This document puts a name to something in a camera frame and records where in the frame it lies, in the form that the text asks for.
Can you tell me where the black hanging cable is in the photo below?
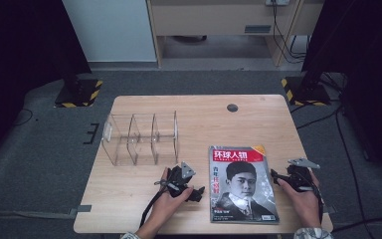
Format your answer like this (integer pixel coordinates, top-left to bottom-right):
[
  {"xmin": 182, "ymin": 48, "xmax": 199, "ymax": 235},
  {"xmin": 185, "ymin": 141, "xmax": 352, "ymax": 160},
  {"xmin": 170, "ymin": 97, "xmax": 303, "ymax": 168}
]
[{"xmin": 271, "ymin": 3, "xmax": 309, "ymax": 65}]

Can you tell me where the thin black floor cable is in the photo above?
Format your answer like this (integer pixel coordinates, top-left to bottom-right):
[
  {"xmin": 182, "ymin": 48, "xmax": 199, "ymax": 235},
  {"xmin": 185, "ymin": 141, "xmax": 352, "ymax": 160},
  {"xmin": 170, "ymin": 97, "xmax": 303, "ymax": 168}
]
[{"xmin": 12, "ymin": 108, "xmax": 35, "ymax": 127}]

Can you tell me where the right hand-held gripper cable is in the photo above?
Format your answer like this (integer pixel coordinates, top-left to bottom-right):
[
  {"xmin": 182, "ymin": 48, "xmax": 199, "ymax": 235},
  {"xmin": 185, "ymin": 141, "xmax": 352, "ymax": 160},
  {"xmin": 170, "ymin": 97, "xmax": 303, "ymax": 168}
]
[{"xmin": 306, "ymin": 172, "xmax": 325, "ymax": 224}]

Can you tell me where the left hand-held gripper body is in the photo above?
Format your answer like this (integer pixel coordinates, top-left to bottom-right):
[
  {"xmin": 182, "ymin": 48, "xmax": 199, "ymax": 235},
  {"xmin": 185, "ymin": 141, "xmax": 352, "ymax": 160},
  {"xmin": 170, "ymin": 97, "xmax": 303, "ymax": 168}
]
[{"xmin": 166, "ymin": 161, "xmax": 197, "ymax": 199}]

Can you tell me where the magazine with portrait cover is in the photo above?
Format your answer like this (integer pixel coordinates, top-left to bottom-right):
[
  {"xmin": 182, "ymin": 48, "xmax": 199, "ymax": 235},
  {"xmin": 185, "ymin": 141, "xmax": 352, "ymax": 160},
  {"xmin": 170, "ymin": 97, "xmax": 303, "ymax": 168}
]
[{"xmin": 207, "ymin": 144, "xmax": 281, "ymax": 225}]

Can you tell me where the person's left hand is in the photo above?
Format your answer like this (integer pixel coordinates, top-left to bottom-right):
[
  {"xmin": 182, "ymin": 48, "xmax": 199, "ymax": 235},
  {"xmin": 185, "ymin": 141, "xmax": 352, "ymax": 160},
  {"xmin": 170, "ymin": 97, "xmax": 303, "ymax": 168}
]
[{"xmin": 148, "ymin": 167, "xmax": 194, "ymax": 230}]

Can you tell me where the white panel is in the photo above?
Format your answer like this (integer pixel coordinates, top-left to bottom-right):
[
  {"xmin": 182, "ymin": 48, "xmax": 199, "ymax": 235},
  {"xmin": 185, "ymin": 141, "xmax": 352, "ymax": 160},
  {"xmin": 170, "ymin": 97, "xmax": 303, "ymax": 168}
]
[{"xmin": 61, "ymin": 0, "xmax": 158, "ymax": 64}]

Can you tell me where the black curtain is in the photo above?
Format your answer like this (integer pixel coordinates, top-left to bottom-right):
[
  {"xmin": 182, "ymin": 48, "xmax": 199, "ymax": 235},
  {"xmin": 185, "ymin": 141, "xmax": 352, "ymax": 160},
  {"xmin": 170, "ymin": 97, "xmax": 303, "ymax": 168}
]
[
  {"xmin": 0, "ymin": 0, "xmax": 93, "ymax": 168},
  {"xmin": 300, "ymin": 0, "xmax": 382, "ymax": 191}
]

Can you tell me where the clear acrylic divider rack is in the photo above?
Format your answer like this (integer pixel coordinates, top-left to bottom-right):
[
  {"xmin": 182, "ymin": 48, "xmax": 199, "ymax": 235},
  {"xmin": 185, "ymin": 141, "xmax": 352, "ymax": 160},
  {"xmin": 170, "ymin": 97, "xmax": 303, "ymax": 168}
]
[{"xmin": 100, "ymin": 110, "xmax": 180, "ymax": 167}]

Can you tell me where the black stand base striped tape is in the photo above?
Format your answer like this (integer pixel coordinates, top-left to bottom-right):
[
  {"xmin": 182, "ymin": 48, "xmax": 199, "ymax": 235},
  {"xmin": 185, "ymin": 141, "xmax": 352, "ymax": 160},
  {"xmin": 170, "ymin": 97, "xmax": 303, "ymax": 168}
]
[
  {"xmin": 54, "ymin": 74, "xmax": 104, "ymax": 109},
  {"xmin": 281, "ymin": 75, "xmax": 332, "ymax": 108}
]

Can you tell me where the black tape floor mark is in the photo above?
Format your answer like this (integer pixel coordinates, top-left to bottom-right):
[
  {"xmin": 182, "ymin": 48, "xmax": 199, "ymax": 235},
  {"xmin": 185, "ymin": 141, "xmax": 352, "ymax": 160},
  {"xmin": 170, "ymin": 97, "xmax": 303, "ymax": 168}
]
[{"xmin": 82, "ymin": 122, "xmax": 100, "ymax": 145}]

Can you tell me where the beige wooden cabinet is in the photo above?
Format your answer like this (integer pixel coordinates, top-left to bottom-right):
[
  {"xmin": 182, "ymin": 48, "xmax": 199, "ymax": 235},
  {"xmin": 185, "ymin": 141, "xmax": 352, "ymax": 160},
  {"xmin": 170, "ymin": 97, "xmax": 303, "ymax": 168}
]
[{"xmin": 145, "ymin": 0, "xmax": 326, "ymax": 69}]

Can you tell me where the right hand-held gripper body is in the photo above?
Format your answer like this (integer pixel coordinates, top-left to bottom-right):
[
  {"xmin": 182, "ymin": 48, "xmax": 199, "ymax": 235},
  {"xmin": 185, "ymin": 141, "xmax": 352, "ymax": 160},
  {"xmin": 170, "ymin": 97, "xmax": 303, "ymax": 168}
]
[{"xmin": 280, "ymin": 157, "xmax": 321, "ymax": 193}]

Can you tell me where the person's right hand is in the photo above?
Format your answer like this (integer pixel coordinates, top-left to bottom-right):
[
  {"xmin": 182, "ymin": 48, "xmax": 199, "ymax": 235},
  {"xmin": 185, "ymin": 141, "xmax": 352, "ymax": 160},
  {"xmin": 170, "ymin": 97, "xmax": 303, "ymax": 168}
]
[{"xmin": 277, "ymin": 170, "xmax": 323, "ymax": 230}]

